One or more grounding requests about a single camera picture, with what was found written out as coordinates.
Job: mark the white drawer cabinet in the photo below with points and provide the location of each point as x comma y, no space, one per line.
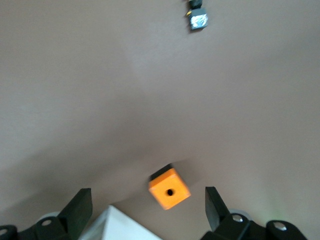
120,225

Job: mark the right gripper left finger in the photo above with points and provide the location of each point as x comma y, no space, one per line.
75,215

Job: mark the small blue orange connector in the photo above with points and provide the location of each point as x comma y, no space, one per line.
198,18

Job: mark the orange button enclosure box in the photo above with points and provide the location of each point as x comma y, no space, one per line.
162,186

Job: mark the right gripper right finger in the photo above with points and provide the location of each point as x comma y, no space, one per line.
220,220

